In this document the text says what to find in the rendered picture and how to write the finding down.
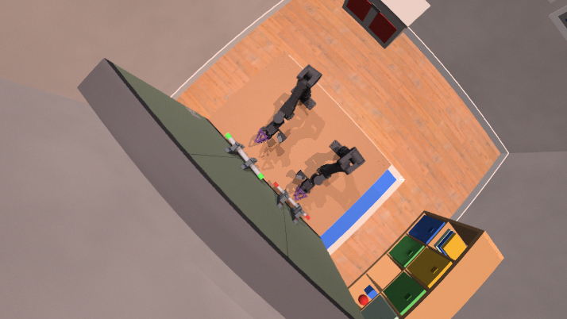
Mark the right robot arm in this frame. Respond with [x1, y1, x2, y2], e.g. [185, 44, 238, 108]
[269, 64, 322, 143]

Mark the white bar with red end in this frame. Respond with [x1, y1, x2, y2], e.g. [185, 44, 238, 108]
[273, 183, 310, 220]

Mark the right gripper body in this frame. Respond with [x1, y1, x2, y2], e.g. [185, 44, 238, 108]
[260, 121, 279, 139]

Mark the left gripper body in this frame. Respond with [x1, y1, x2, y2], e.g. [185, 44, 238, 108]
[300, 183, 315, 194]

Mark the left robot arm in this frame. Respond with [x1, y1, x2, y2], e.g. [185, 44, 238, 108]
[295, 140, 365, 188]

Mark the white bar with green ends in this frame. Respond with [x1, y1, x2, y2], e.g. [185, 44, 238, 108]
[225, 133, 264, 179]

